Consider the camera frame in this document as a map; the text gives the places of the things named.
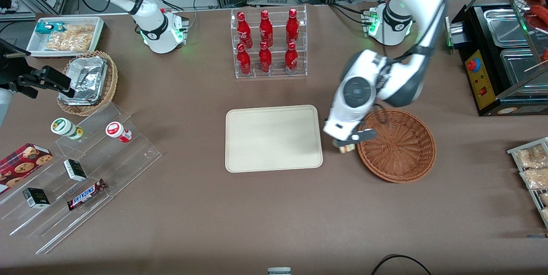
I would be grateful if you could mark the large steel pan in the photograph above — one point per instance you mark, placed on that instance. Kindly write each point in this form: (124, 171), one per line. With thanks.
(518, 69)

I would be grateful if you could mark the teal snack packet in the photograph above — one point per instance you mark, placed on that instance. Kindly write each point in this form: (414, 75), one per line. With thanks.
(45, 27)

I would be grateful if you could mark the red cola bottle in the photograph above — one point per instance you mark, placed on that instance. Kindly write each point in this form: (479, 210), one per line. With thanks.
(243, 61)
(292, 27)
(291, 58)
(243, 31)
(265, 60)
(266, 30)

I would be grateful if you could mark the clear pastry pack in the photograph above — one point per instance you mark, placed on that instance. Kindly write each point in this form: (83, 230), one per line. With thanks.
(535, 178)
(531, 157)

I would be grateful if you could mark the green sunflower yogurt cup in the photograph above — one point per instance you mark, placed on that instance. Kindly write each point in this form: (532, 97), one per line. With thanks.
(64, 127)

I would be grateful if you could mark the black hot dog warmer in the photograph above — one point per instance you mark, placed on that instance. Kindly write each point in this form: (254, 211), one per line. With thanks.
(483, 82)

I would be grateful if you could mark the black box with gold print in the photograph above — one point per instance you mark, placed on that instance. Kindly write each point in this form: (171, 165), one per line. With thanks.
(36, 198)

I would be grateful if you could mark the white plastic snack bin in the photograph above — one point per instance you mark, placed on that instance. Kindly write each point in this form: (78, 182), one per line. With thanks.
(34, 48)

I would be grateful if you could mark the red lid yogurt cup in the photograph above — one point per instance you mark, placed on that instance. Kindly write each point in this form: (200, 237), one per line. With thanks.
(117, 131)

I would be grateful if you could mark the brown wicker basket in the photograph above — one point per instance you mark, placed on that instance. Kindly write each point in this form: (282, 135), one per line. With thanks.
(402, 146)

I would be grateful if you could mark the black box with white label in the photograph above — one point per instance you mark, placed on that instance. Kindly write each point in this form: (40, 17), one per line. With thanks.
(75, 170)

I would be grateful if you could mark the small sandwich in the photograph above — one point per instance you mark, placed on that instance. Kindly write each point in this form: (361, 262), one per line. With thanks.
(347, 149)

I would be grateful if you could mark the clear acrylic stepped stand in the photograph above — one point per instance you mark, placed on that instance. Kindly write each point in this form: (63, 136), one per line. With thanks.
(107, 168)

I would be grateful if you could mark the tray with snack bags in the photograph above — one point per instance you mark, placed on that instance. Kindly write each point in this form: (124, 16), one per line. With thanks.
(516, 151)

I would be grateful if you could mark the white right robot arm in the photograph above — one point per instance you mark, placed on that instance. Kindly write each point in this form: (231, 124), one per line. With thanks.
(150, 13)

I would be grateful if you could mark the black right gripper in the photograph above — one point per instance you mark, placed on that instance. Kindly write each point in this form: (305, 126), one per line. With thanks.
(13, 72)

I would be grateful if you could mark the Snickers chocolate bar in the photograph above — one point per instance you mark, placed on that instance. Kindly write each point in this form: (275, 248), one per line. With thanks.
(87, 194)

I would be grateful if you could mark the red plaid cookie box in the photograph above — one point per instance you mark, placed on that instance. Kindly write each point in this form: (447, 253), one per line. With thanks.
(23, 165)

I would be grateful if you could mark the cream rectangular tray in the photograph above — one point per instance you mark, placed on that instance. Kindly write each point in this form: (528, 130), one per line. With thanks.
(274, 138)

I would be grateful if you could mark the clear acrylic bottle rack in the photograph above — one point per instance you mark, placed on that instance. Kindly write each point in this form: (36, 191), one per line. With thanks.
(276, 73)

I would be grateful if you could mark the silver foil packet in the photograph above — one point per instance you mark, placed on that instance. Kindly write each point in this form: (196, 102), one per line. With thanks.
(90, 76)

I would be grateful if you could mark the clear bag of crackers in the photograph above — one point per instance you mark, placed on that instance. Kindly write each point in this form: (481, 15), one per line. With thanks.
(72, 38)

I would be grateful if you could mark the small steel pan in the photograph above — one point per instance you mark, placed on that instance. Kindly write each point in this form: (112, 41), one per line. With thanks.
(505, 26)

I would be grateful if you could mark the small grey device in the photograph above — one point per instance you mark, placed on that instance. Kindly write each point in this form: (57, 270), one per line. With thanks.
(279, 271)

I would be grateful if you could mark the light wicker basket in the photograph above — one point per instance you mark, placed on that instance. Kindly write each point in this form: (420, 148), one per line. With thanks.
(112, 78)

